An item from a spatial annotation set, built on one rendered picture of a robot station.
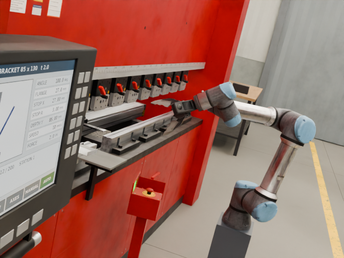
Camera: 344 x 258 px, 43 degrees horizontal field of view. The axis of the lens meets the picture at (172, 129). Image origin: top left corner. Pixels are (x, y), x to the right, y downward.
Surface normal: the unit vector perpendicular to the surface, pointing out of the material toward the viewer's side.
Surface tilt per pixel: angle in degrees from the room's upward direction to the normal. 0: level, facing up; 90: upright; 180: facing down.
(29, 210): 90
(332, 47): 90
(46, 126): 90
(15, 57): 90
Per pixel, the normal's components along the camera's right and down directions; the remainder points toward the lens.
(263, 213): 0.34, 0.43
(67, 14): 0.92, 0.29
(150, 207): -0.11, 0.22
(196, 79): -0.32, 0.15
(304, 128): 0.45, 0.18
